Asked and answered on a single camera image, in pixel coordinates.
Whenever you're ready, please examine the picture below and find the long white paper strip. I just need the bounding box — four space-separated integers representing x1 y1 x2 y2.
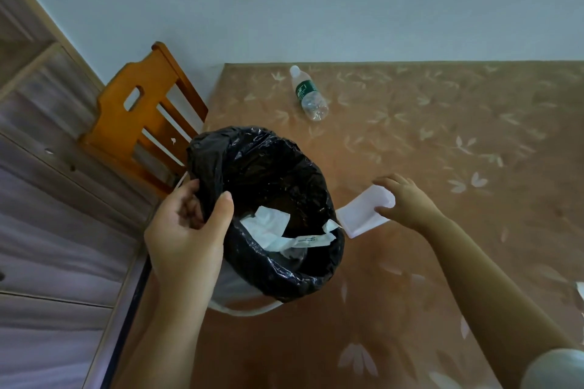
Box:
269 219 342 253

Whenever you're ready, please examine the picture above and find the orange wooden chair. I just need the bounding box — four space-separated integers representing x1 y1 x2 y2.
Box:
77 41 209 199

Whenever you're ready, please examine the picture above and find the white shirt sleeve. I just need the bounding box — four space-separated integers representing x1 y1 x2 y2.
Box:
520 347 584 389

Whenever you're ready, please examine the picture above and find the grey wooden cabinet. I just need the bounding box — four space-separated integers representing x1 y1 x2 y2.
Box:
0 0 158 389

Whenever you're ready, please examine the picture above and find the person's left hand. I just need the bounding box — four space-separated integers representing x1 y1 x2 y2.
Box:
144 179 235 301

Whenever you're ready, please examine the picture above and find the square white paper piece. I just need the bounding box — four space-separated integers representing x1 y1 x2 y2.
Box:
240 205 291 250

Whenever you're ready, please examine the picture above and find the person's right hand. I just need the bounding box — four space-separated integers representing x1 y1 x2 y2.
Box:
372 173 446 235

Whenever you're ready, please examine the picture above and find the brown floral table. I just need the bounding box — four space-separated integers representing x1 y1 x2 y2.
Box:
111 60 584 389

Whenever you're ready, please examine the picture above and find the clear plastic water bottle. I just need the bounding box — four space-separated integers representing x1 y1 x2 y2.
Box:
290 64 330 122

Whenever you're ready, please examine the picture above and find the trash bin with black bag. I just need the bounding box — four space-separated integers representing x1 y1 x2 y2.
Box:
175 125 346 317

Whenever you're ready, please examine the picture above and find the person's right forearm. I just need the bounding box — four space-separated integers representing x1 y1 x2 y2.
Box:
422 213 580 389

